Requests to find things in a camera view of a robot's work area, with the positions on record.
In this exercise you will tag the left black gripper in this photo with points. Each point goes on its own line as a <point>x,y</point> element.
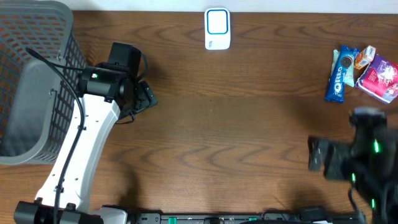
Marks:
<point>144,97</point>

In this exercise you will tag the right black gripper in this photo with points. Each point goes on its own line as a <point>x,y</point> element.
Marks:
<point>333,160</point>

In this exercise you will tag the blue snack bar wrapper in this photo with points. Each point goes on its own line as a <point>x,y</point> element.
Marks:
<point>336,87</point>

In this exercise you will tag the teal wet wipes packet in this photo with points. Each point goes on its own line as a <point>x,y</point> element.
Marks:
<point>349,77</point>

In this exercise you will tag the red purple snack packet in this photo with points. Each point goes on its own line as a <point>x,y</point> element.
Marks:
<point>379,79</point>

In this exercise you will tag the orange tissue packet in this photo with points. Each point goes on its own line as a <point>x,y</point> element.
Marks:
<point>365,57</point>

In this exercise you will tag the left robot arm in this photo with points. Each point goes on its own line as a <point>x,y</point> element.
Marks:
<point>104,98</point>

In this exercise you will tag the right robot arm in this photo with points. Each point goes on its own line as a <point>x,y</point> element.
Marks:
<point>368,163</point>

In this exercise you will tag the grey plastic mesh basket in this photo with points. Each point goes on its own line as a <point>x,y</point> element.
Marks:
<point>36,105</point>

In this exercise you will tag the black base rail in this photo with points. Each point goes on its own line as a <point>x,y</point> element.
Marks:
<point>270,216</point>

